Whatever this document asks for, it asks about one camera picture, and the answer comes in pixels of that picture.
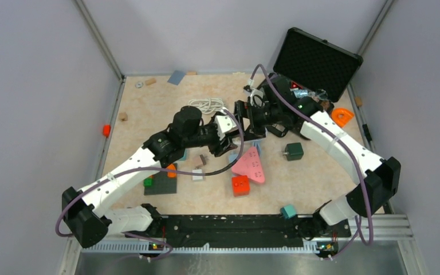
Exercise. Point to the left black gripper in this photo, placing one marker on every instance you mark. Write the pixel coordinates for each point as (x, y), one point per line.
(219, 149)

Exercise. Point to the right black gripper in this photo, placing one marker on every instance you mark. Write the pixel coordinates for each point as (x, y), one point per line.
(254, 132)

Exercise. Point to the pink triangular power strip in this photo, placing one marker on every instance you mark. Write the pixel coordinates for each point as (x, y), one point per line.
(250, 165)

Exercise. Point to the red cube socket adapter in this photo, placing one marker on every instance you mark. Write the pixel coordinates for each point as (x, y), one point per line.
(240, 185)

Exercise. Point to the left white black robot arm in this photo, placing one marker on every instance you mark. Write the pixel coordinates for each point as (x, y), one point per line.
(86, 214)

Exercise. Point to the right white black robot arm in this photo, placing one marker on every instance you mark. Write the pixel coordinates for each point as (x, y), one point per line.
(377, 179)

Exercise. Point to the pink brown charger plug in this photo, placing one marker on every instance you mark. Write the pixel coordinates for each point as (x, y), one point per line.
(199, 161)

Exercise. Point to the teal small plug adapter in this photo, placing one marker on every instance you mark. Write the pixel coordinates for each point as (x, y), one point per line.
(288, 211)

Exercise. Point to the light blue power strip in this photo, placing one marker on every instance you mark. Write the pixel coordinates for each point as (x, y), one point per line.
(237, 154)

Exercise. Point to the small white charger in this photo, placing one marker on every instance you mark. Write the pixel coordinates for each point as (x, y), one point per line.
(198, 175)

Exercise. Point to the teal power strip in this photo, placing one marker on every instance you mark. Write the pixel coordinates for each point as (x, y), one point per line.
(183, 157)

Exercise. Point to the dark green cube adapter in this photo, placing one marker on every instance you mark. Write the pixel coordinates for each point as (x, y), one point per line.
(293, 151)

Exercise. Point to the orange arch block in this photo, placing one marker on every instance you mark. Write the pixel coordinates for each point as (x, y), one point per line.
(172, 171)

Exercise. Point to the dark grey building baseplate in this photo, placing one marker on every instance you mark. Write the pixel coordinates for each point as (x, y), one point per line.
(162, 185)

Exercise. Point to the black open case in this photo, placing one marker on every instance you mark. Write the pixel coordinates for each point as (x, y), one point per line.
(306, 62)

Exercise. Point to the grey blue card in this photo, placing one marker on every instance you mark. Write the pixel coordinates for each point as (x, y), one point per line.
(176, 77)

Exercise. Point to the green small brick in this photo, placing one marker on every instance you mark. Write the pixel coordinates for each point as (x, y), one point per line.
(148, 182)

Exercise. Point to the orange arch toy right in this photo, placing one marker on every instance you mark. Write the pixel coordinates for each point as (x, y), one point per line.
(342, 116)

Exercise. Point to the wooden block top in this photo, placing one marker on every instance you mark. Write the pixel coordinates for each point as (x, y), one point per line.
(150, 81)

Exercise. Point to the wooden block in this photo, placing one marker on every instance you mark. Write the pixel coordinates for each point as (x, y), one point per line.
(358, 101)
(150, 81)

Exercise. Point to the metal washer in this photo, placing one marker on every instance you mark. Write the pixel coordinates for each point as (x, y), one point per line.
(139, 85)

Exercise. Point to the wooden block right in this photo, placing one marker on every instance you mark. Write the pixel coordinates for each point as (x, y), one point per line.
(358, 101)

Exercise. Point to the red orange clip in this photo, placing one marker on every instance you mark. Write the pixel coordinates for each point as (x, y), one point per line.
(106, 130)

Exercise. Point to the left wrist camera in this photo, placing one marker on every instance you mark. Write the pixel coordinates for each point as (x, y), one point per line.
(225, 125)

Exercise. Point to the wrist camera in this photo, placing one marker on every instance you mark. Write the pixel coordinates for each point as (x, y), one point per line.
(225, 125)
(251, 91)

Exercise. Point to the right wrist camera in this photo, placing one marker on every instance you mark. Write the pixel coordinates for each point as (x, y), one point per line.
(251, 91)

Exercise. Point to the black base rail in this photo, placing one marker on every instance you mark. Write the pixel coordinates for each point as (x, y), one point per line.
(240, 231)

